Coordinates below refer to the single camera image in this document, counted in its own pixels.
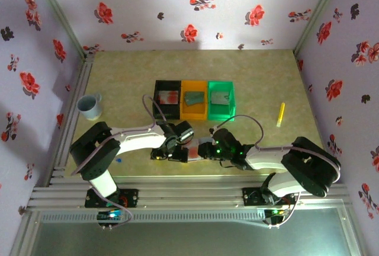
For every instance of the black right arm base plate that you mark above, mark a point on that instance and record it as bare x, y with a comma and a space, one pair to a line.
251, 198

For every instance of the silver card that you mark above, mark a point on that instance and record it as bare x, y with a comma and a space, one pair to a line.
219, 98

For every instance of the red white chip card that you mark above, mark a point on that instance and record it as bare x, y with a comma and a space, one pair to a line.
194, 153

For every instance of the yellow marker pen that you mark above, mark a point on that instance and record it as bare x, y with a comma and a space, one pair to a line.
281, 114

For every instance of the aluminium frame rail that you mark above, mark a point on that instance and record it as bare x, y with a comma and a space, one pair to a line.
189, 190

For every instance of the aluminium side rail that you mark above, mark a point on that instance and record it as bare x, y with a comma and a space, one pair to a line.
84, 72

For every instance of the controller board green light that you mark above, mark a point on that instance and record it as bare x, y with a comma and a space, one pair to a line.
276, 213
111, 216

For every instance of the green card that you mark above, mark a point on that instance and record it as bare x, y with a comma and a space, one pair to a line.
199, 96
189, 101

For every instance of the black plastic bin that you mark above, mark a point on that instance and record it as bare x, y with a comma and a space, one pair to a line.
167, 113

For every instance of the green plastic bin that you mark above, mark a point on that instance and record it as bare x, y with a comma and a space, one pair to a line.
222, 113

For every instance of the orange plastic bin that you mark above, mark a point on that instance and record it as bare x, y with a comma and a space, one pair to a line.
194, 113

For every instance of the aluminium corner post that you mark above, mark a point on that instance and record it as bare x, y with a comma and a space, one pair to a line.
318, 10
60, 10

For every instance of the light blue mug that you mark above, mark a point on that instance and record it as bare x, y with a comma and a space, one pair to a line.
90, 109

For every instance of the small blue cap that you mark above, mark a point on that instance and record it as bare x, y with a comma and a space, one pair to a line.
119, 160

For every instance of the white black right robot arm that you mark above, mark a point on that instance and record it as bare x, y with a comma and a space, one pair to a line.
272, 158

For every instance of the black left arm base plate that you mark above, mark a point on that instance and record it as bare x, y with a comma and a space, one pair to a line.
130, 198

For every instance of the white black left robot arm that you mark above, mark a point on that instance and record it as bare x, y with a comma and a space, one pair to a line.
139, 140

